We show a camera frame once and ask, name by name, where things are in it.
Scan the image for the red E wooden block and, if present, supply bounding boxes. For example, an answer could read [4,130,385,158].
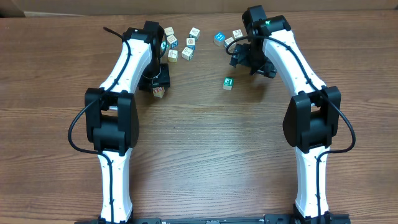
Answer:
[152,86,165,98]

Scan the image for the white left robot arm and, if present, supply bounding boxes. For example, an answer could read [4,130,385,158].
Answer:
[85,21,170,223]

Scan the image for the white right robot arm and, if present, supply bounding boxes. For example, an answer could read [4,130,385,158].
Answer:
[226,6,348,223]

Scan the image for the letter K wooden block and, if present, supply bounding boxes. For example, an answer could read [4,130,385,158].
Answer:
[233,29,243,40]

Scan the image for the number 3 wooden block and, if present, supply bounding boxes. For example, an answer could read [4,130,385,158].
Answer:
[224,37,235,48]

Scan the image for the green 4 wooden block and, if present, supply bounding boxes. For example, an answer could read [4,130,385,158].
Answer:
[160,41,169,57]

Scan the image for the green letter wooden block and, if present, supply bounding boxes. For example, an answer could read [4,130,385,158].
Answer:
[223,77,234,90]

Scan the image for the blue top wooden block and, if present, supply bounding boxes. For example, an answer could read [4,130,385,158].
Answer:
[214,32,226,46]

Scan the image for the blue X wooden block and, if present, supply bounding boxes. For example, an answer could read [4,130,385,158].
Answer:
[167,34,178,49]

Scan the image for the plain top wooden block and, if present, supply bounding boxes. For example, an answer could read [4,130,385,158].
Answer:
[164,27,174,37]

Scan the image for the blue framed wooden block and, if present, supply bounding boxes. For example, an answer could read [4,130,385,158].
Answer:
[186,37,196,50]

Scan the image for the teal edged wooden block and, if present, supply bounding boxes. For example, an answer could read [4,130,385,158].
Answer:
[189,27,200,41]

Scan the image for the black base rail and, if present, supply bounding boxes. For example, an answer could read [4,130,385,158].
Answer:
[75,214,351,224]

